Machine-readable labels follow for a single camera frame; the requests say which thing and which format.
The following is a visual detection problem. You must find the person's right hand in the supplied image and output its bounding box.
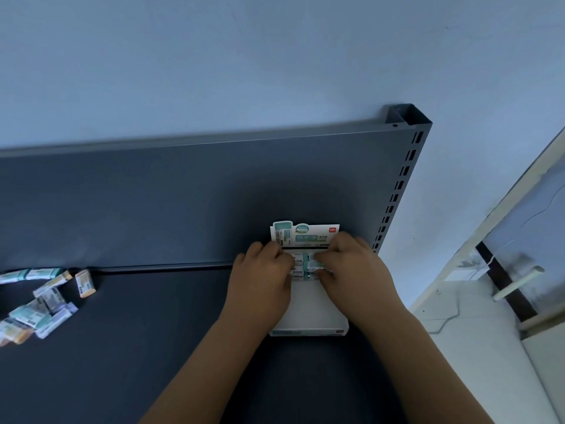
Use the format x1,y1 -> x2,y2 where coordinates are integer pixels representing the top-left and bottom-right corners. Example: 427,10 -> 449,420
317,231 -> 411,336

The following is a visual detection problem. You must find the person's left hand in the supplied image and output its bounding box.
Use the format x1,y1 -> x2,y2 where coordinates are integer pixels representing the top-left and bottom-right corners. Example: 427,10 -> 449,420
218,240 -> 297,336

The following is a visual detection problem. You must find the white box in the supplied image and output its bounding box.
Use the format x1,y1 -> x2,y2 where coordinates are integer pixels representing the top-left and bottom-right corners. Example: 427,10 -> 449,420
268,219 -> 350,339

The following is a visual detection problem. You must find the pile of small erasers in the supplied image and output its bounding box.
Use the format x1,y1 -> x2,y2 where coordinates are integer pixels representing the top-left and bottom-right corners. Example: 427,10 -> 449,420
0,267 -> 97,347

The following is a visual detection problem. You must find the person's left forearm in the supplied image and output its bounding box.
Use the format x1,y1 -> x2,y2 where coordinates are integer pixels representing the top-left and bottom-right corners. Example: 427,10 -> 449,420
141,320 -> 283,424

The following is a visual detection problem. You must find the person's right forearm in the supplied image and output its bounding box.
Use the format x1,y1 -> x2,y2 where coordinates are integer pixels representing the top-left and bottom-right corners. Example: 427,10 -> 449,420
368,309 -> 495,424

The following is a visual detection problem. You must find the white door frame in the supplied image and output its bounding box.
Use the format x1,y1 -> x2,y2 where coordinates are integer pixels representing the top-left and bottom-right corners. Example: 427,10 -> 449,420
410,125 -> 565,312

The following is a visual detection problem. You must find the white door handle bar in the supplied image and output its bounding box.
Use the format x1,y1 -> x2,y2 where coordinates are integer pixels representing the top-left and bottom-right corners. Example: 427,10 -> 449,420
492,265 -> 546,302

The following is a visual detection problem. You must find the glass door with dark frame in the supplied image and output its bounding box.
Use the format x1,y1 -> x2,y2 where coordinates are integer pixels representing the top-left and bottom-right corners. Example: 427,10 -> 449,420
476,158 -> 565,336

